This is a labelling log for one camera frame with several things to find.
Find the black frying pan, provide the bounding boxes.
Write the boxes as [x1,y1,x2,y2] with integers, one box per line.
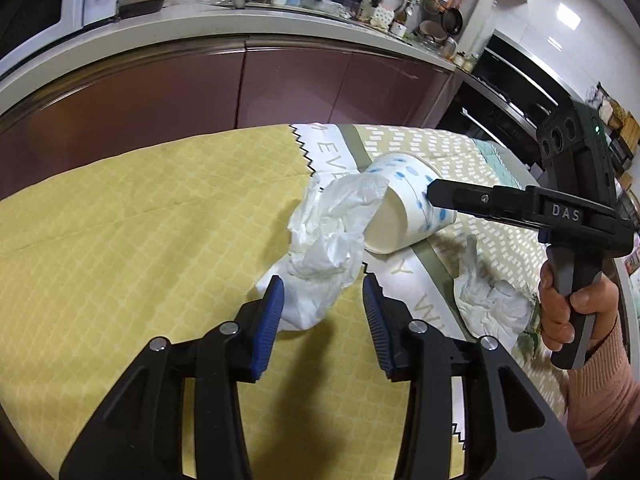
[441,7,463,35]

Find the white tissue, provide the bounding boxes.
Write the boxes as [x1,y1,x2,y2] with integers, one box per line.
[255,172,390,332]
[457,234,533,337]

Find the yellow patterned tablecloth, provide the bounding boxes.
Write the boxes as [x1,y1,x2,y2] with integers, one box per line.
[0,122,571,480]

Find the black built-in oven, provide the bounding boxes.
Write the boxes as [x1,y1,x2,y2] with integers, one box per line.
[435,77,543,166]

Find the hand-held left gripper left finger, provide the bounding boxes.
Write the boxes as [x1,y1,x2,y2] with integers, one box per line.
[59,275,286,480]

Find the stacked metal pots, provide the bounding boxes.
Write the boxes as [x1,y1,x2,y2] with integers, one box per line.
[419,20,446,43]

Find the person's right hand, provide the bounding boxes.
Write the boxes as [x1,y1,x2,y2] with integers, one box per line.
[539,261,621,356]

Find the white kitchen countertop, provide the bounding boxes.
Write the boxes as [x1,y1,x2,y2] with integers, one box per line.
[0,0,458,111]

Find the maroon lower cabinets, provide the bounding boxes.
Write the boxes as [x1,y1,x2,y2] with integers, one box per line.
[0,35,453,201]

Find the person's right forearm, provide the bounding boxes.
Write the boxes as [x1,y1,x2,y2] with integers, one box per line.
[565,310,640,471]

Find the blue dotted paper cup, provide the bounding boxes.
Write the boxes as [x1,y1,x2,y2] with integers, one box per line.
[362,152,457,255]

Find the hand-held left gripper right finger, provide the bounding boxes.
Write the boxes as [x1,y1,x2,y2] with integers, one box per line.
[362,275,588,480]

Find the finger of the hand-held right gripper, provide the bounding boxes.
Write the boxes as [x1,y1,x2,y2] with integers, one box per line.
[425,178,538,226]

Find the white dotted utensil holder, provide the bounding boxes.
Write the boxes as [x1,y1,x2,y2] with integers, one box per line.
[372,2,396,28]

